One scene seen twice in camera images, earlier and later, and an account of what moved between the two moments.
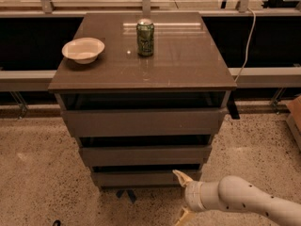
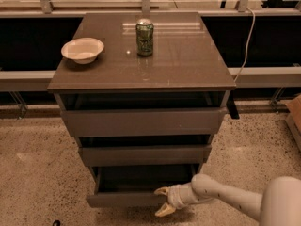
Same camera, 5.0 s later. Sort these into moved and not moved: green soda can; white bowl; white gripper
Moved: white gripper
Not moved: green soda can; white bowl
